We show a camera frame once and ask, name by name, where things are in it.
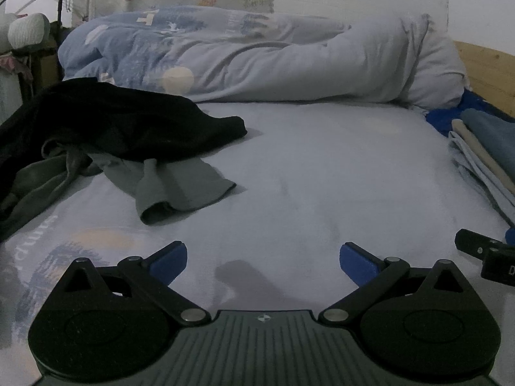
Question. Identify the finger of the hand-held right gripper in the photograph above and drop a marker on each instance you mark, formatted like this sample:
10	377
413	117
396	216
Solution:
472	243

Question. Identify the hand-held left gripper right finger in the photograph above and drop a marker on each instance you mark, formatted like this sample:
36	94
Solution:
356	267

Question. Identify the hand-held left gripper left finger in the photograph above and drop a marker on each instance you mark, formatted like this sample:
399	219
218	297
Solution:
171	261

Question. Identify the black garment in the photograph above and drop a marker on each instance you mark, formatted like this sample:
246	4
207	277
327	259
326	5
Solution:
120	116

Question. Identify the light striped folded garment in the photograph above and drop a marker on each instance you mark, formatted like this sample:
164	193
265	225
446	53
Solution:
478	181

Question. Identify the grey garment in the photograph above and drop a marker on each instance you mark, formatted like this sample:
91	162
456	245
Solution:
181	185

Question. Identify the beige folded garment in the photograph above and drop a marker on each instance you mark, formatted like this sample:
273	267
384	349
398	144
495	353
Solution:
476	148

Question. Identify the teal folded garment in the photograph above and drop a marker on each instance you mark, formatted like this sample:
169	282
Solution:
495	136

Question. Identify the royal blue cloth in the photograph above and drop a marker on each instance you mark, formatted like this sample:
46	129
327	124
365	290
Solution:
440	122

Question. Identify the wooden headboard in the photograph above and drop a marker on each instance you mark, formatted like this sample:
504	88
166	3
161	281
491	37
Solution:
491	72

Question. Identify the light blue printed duvet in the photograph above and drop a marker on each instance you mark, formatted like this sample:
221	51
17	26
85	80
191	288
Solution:
261	60

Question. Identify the brown cardboard box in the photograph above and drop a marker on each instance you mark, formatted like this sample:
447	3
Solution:
46	68

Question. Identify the white plush toy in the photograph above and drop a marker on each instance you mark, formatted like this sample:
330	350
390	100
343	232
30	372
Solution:
30	30

